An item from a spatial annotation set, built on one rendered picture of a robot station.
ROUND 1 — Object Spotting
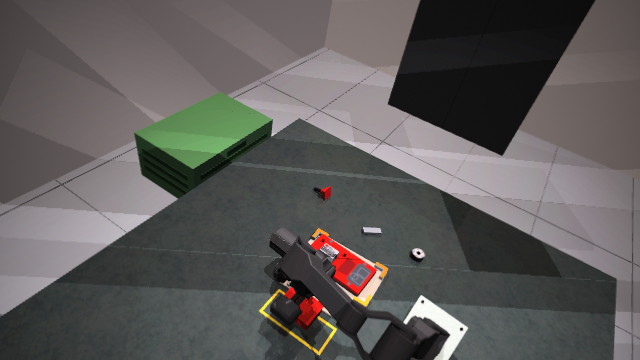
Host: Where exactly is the white rectangular bar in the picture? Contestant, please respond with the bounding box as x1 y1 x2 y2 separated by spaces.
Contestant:
362 227 381 235

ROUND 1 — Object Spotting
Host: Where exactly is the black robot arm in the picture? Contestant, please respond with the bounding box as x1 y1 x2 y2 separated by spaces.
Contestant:
269 227 451 360

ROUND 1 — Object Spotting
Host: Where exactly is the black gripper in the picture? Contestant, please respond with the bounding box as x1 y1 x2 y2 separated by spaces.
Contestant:
270 265 336 325

